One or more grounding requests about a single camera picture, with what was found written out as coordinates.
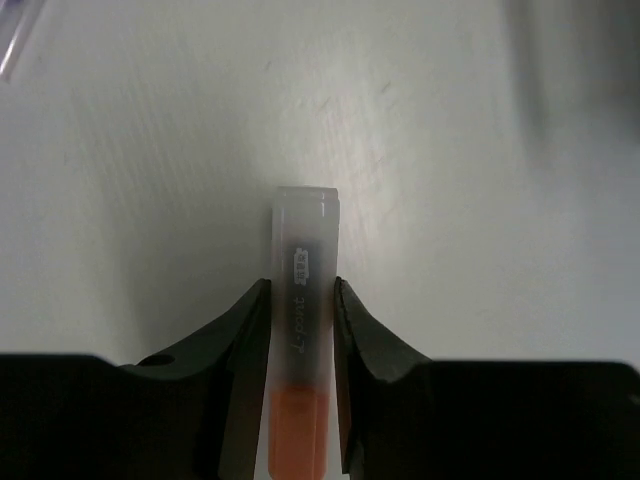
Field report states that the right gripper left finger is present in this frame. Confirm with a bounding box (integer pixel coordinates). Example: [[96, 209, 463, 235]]
[[1, 279, 271, 479]]

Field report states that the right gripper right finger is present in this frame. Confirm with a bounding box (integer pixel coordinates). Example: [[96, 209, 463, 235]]
[[333, 279, 639, 479]]

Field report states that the orange capped marker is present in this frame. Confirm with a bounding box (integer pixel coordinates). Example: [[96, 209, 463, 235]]
[[267, 186, 340, 479]]

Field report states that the purple pen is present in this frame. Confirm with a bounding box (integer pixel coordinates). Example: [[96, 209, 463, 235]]
[[0, 0, 44, 82]]

